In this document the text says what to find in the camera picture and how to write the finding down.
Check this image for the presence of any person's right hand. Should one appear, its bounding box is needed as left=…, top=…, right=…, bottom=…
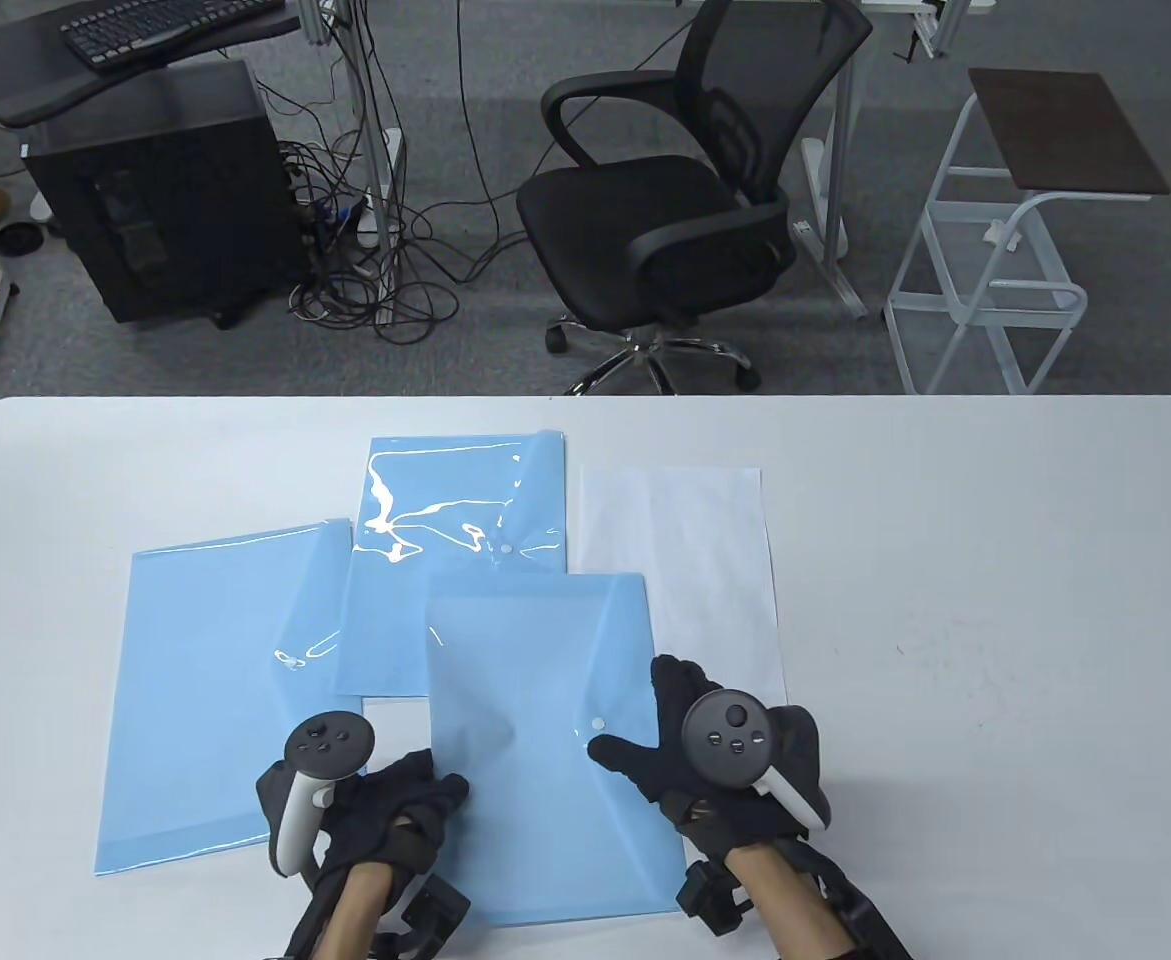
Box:
left=588, top=655, right=831, bottom=861

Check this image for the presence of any person's left hand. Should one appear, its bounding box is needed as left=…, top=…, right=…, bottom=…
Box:
left=317, top=748, right=471, bottom=876

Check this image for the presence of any blue plastic snap envelope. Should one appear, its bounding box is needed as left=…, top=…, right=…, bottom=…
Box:
left=425, top=570, right=688, bottom=928
left=95, top=517, right=364, bottom=878
left=333, top=430, right=571, bottom=699

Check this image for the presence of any white paper sheet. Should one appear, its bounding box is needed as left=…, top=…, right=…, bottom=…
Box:
left=570, top=465, right=788, bottom=706

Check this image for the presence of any person's left forearm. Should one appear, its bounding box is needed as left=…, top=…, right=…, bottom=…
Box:
left=315, top=862, right=396, bottom=960

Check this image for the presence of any white and black controller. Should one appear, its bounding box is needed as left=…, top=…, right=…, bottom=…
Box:
left=257, top=710, right=378, bottom=879
left=682, top=688, right=831, bottom=831

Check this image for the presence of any black battery pack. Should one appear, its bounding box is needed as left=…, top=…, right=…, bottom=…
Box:
left=825, top=870, right=914, bottom=960

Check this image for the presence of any black mesh office chair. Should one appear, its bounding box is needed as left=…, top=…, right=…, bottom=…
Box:
left=516, top=0, right=874, bottom=396

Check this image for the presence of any black computer tower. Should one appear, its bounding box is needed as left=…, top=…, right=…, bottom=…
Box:
left=23, top=58, right=311, bottom=331

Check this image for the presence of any grey metal desk leg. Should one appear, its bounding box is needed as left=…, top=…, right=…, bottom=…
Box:
left=297, top=0, right=396, bottom=326

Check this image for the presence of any white power strip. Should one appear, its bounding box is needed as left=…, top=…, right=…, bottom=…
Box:
left=355, top=128, right=406, bottom=249

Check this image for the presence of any white cart with brown top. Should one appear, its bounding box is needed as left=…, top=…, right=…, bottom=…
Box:
left=882, top=68, right=1171, bottom=396

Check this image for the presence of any black keyboard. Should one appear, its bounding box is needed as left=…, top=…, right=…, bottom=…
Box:
left=60, top=0, right=286, bottom=73

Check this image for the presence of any black keyboard desk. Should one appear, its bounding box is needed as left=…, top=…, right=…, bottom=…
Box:
left=0, top=0, right=304, bottom=129

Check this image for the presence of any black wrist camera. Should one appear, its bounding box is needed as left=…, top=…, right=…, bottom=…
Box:
left=385, top=878, right=473, bottom=960
left=677, top=865, right=754, bottom=938

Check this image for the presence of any tangle of black cables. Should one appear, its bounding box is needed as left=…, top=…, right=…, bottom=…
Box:
left=265, top=0, right=506, bottom=346

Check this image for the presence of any white desk frame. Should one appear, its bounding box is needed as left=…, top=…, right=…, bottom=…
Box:
left=793, top=0, right=996, bottom=321

